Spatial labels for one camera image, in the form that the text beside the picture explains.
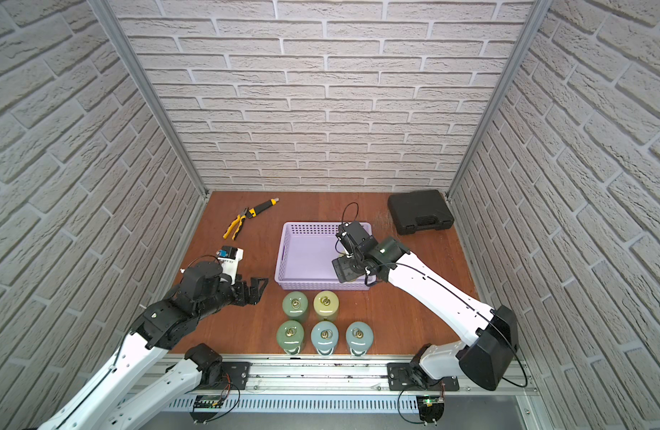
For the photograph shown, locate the dark green canister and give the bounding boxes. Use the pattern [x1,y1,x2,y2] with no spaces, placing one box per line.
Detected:
[282,291,309,323]
[276,320,305,355]

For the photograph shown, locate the aluminium front rail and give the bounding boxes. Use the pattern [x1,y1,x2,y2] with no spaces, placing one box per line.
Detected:
[81,353,557,430]

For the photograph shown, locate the black plastic tool case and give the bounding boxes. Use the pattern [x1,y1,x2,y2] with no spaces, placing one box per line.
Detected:
[387,189,455,236]

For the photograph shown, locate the yellow black utility knife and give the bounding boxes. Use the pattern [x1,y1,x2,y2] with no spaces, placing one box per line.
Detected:
[246,198,279,219]

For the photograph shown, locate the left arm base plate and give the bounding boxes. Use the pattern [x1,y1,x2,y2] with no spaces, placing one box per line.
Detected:
[196,361,252,390]

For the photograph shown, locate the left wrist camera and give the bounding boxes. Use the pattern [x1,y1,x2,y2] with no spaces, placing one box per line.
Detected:
[217,245,244,285]

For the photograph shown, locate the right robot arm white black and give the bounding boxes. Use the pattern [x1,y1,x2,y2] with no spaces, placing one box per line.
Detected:
[333,221,518,391]

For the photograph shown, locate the right aluminium corner post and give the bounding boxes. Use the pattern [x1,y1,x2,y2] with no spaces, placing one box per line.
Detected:
[446,0,552,199]

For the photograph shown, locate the controller board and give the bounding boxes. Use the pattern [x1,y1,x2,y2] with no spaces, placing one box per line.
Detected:
[190,395,228,424]
[416,396,446,426]

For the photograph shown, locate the left controller board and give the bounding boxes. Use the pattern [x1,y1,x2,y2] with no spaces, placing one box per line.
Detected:
[190,395,228,424]

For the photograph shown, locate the yellow-green canister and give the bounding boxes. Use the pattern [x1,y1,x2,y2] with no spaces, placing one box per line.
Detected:
[313,290,340,322]

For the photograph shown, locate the yellow black pliers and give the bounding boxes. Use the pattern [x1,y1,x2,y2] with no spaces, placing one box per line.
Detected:
[222,208,249,240]

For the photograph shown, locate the right controller board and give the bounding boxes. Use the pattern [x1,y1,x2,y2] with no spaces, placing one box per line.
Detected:
[416,396,446,426]

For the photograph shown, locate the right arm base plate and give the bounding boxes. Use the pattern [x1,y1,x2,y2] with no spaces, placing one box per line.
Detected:
[386,363,460,392]

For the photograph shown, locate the left aluminium corner post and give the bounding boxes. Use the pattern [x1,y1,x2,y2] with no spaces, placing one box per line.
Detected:
[89,0,209,200]

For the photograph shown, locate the blue-grey canister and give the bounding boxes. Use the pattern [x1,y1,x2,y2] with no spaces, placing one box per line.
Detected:
[310,320,340,356]
[345,322,375,357]

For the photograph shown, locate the aluminium corner post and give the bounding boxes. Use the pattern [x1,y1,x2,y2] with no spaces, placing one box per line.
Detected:
[89,0,209,200]
[446,0,552,199]

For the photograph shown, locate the lilac perforated plastic basket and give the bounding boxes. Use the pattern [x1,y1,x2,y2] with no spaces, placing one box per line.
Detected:
[274,221,369,291]

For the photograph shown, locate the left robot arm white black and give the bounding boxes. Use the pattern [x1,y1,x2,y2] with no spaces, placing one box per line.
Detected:
[41,260,269,429]

